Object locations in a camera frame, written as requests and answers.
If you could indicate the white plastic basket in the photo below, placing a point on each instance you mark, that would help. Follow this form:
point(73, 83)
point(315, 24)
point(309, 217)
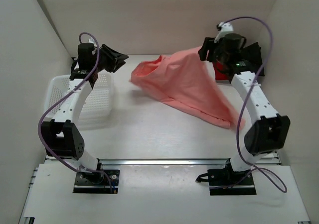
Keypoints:
point(97, 105)

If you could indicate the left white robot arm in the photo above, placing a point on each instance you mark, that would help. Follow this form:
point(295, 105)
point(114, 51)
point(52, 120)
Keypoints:
point(60, 135)

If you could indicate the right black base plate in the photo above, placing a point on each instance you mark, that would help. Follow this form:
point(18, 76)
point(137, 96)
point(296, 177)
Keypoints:
point(223, 182)

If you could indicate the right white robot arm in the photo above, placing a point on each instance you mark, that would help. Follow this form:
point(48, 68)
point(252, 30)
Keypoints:
point(242, 65)

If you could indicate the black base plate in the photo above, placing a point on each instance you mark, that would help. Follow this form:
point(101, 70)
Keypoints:
point(96, 183)
point(223, 182)

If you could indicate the red folded t shirt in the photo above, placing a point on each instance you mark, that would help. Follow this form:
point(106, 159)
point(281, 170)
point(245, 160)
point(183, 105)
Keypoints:
point(222, 72)

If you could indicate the pink t shirt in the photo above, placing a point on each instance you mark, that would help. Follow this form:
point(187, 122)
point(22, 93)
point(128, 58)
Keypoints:
point(182, 81)

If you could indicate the aluminium rail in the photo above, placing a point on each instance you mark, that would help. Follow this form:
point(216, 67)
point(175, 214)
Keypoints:
point(271, 159)

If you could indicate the black folded t shirt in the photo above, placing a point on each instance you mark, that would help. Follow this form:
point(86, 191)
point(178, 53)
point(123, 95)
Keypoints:
point(252, 54)

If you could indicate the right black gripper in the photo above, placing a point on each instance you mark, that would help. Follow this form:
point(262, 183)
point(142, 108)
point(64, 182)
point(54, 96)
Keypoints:
point(209, 45)

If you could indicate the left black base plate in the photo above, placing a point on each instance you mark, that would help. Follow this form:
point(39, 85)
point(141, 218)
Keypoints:
point(96, 183)

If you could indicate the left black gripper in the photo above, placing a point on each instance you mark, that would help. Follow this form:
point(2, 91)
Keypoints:
point(116, 58)

